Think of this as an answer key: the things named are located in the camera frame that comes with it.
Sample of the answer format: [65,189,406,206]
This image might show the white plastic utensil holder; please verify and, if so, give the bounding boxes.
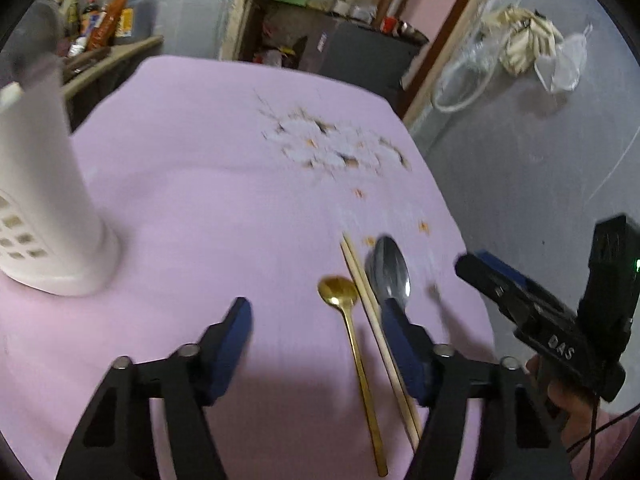
[1,54,120,297]

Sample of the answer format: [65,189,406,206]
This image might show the large steel spoon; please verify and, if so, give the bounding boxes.
[1,0,64,86]

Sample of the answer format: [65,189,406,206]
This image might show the right hand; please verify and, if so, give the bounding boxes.
[546,378,600,450]

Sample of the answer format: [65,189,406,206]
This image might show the large oil jug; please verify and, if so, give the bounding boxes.
[115,0,153,44]

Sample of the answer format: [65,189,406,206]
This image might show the pink floral tablecloth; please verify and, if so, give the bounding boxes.
[1,55,494,479]

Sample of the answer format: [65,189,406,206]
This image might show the gold spoon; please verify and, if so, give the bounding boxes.
[317,275,388,478]

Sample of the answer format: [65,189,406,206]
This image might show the hanging plastic bag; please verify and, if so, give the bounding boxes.
[534,23,592,94]

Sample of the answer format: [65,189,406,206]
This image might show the grey cabinet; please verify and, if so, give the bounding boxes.
[298,16,428,108]

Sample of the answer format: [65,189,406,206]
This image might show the white hose loop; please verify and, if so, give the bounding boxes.
[430,34,501,114]

